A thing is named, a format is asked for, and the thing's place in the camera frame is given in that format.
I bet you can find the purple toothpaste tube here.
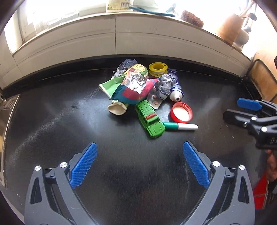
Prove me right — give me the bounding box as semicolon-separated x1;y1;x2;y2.
167;68;184;102

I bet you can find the green white marker pen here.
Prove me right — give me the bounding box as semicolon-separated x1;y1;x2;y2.
163;122;199;131

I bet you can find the white blue wrapper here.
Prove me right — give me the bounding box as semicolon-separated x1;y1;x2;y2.
155;74;176;100

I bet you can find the green toy car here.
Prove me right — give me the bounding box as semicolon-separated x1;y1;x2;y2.
135;100;165;138

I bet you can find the green cartoon paper carton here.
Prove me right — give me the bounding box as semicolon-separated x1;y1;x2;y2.
98;76;130;115

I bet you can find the blue red snack wrapper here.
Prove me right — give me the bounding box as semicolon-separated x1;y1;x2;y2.
110;78;159;105

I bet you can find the blue grey wrapper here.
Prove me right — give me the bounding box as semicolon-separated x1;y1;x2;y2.
113;59;138;77

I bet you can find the person's right hand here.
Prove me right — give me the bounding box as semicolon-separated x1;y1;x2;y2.
266;150;277;182

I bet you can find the wooden cutting board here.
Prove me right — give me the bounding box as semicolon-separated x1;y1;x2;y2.
248;50;276;104

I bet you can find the red jar lid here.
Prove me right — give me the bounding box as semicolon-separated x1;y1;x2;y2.
170;102;193;123

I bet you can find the clay utensil pot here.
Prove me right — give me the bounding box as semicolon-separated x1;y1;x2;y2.
216;14;244;45

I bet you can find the silver pill blister pack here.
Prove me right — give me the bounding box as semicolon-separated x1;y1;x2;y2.
147;91;163;110

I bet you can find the yellow plastic spool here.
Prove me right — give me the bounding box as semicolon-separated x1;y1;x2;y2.
149;62;168;77

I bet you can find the stainless steel sink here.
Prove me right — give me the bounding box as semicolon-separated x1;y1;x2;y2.
1;94;20;187

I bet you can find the brown bristle brush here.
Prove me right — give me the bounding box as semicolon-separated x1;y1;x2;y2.
181;10;204;28

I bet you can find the colourful cartoon snack bag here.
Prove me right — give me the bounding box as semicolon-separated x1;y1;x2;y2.
122;64;148;85

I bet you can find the teal toothbrush on sill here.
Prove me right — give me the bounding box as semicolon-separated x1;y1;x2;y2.
129;6;175;17

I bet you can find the packet with barcode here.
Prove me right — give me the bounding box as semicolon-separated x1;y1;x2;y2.
106;0;133;11

